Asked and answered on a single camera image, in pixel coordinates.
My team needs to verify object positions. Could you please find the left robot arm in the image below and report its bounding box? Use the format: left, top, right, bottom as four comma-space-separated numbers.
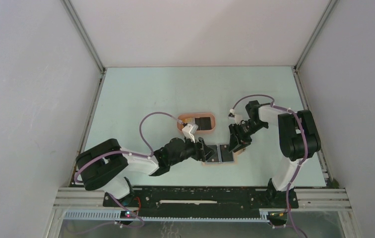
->
73, 138, 215, 207

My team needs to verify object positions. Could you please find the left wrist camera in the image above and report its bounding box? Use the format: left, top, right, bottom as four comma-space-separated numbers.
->
182, 123, 198, 143

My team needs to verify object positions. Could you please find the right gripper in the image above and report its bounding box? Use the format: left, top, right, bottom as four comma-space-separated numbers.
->
228, 119, 268, 152

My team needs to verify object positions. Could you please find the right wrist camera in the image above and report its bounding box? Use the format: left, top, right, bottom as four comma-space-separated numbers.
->
228, 109, 243, 124

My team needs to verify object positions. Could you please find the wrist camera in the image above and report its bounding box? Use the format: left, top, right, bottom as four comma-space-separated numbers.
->
182, 123, 198, 143
228, 109, 243, 124

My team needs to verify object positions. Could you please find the pink plastic tray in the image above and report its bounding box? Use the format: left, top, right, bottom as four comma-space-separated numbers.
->
178, 112, 216, 134

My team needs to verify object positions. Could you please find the white cable duct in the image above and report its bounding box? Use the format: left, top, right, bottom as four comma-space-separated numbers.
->
63, 209, 269, 222

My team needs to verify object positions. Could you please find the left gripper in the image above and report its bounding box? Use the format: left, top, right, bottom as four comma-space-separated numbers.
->
169, 133, 216, 166

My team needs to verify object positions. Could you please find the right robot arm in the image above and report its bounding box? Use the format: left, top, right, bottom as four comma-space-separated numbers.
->
228, 100, 321, 207

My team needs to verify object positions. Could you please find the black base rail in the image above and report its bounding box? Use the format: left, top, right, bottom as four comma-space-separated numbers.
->
103, 185, 299, 219

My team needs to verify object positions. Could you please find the black card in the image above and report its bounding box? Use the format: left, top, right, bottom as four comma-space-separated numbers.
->
219, 144, 235, 163
206, 145, 219, 164

